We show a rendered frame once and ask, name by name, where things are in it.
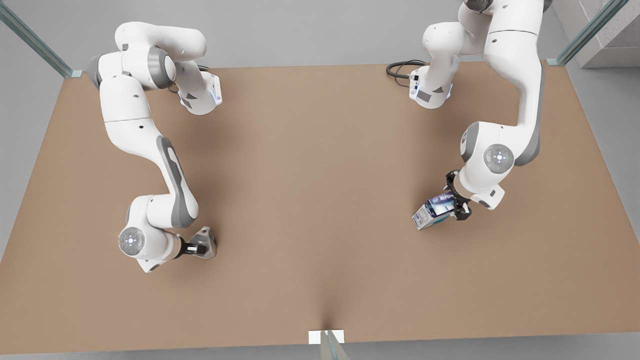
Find small grey-brown box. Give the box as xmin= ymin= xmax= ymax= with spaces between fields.
xmin=192 ymin=226 xmax=218 ymax=260

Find blue and white carton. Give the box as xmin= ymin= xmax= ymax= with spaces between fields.
xmin=411 ymin=190 xmax=458 ymax=232

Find grey concrete block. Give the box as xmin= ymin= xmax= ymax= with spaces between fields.
xmin=579 ymin=0 xmax=640 ymax=69

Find black cable loop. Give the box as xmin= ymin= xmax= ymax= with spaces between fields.
xmin=385 ymin=59 xmax=427 ymax=89

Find silver frame post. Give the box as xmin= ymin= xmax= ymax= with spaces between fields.
xmin=308 ymin=329 xmax=351 ymax=360
xmin=546 ymin=0 xmax=630 ymax=67
xmin=0 ymin=4 xmax=83 ymax=79

